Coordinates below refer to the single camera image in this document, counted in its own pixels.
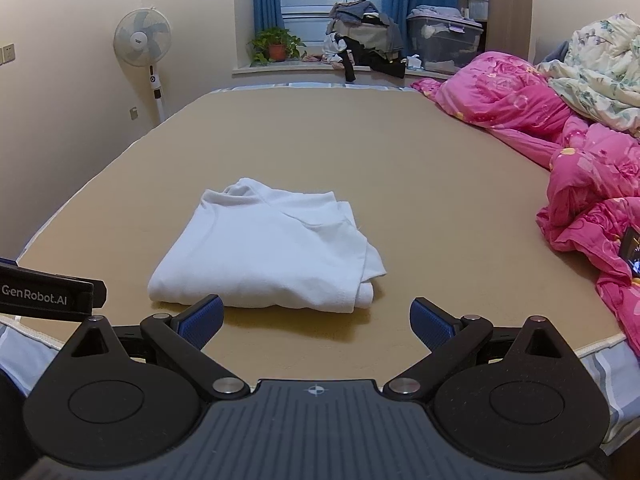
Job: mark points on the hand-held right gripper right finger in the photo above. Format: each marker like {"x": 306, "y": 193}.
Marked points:
{"x": 431, "y": 325}

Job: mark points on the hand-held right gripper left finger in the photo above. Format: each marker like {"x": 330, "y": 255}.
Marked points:
{"x": 200, "y": 322}

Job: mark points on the white long-sleeve shirt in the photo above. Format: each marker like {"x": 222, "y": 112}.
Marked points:
{"x": 260, "y": 250}

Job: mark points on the pile of clothes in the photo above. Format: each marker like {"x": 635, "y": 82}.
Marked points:
{"x": 360, "y": 27}

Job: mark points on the blue plaid bed sheet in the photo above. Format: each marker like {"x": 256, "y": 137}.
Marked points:
{"x": 20, "y": 345}

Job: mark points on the tan bed mat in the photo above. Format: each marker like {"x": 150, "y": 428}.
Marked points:
{"x": 350, "y": 160}

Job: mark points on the pink floral quilt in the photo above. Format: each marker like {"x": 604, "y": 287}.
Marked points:
{"x": 500, "y": 95}

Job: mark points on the black garment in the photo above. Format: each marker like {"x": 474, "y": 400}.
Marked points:
{"x": 350, "y": 72}

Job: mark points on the white standing fan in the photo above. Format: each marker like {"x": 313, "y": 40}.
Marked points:
{"x": 142, "y": 37}

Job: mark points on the clear plastic storage box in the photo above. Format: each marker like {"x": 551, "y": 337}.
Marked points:
{"x": 445, "y": 45}

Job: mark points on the potted green plant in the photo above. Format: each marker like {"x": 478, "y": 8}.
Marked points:
{"x": 276, "y": 50}

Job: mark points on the white floral quilt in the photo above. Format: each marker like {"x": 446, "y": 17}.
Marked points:
{"x": 600, "y": 70}

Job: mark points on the white basket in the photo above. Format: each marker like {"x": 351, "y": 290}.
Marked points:
{"x": 478, "y": 8}

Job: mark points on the wooden cabinet panel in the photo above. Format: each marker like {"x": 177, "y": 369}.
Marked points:
{"x": 510, "y": 5}

